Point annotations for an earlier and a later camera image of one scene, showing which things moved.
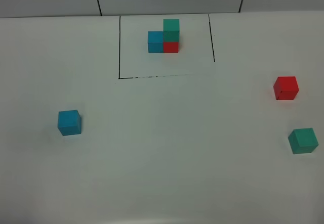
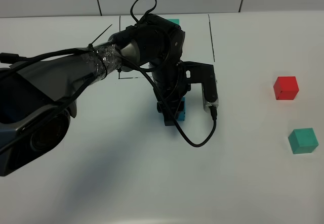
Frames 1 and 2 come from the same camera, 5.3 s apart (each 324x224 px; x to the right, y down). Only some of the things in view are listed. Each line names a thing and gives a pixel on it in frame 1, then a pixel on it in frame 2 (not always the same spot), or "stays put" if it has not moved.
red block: [285, 88] stays put
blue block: [69, 122] → [181, 115]
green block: [302, 140] stays put
